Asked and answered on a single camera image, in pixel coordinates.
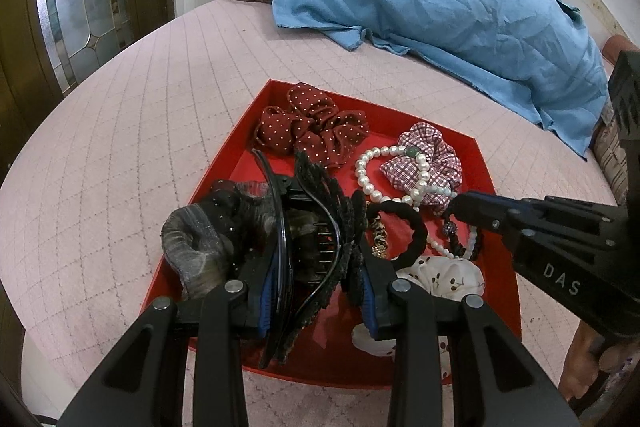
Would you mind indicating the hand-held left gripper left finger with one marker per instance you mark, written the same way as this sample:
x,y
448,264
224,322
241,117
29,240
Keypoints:
x,y
266,302

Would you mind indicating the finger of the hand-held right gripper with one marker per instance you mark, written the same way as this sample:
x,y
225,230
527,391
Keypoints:
x,y
475,214
560,206

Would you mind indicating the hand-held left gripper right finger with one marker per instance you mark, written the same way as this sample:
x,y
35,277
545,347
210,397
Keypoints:
x,y
369,302

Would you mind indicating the black hair claw clip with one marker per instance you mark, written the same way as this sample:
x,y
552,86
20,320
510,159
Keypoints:
x,y
325,192

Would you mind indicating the red tray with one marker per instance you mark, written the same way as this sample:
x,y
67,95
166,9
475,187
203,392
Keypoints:
x,y
240,169

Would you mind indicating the person's right hand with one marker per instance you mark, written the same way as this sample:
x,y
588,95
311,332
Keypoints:
x,y
580,357

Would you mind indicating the white cherry print scrunchie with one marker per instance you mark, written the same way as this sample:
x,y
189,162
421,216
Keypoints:
x,y
445,277

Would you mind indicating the pink plaid scrunchie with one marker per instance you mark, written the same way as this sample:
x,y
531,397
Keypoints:
x,y
435,157

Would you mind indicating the striped cushion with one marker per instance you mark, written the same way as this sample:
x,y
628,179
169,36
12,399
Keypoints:
x,y
610,152

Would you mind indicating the dark grey scrunchie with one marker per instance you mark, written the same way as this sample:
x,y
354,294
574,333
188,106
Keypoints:
x,y
195,247

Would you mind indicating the pink brown cushion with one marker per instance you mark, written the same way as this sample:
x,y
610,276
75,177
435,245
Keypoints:
x,y
616,49

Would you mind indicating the red polka dot scrunchie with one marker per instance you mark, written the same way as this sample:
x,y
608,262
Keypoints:
x,y
300,127

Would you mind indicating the blue shirt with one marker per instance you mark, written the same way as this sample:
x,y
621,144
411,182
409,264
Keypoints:
x,y
440,7

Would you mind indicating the wooden door with stained glass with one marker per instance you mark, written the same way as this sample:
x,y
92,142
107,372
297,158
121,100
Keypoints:
x,y
80,7

